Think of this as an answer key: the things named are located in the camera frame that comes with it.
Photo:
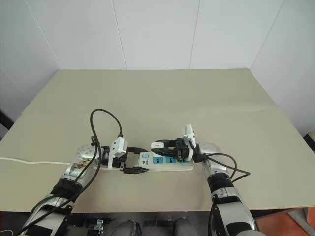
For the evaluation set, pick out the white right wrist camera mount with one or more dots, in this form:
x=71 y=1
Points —
x=189 y=134

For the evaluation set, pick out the white charger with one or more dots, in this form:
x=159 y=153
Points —
x=157 y=144

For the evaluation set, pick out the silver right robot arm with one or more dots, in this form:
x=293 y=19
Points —
x=221 y=191

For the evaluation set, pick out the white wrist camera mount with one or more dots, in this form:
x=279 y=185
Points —
x=189 y=134
x=118 y=147

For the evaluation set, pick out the dark grey rounded shape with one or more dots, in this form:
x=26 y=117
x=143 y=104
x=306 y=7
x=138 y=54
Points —
x=128 y=228

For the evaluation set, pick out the small metal clip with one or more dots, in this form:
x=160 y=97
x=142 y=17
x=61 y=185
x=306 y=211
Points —
x=99 y=224

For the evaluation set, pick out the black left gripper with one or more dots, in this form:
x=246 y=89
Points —
x=122 y=161

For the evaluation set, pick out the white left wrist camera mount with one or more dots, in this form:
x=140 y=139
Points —
x=118 y=147

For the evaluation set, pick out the white power strip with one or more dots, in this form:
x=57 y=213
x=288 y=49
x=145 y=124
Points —
x=162 y=167

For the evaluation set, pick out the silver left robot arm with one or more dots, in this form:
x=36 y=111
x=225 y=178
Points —
x=71 y=172

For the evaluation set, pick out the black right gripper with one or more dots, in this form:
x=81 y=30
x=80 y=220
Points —
x=180 y=148

